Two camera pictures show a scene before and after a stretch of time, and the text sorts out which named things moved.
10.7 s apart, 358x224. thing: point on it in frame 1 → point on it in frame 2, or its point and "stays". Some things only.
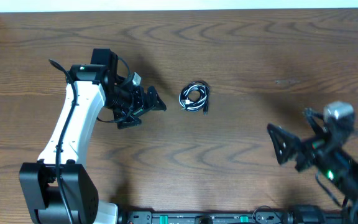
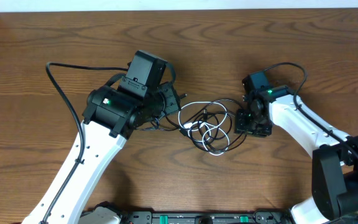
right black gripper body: x=312 y=150 → x=249 y=123
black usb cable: x=194 y=105 → x=212 y=150
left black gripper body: x=143 y=104 → x=171 y=97
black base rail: x=235 y=217 stays
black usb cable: x=202 y=102 → x=174 y=126
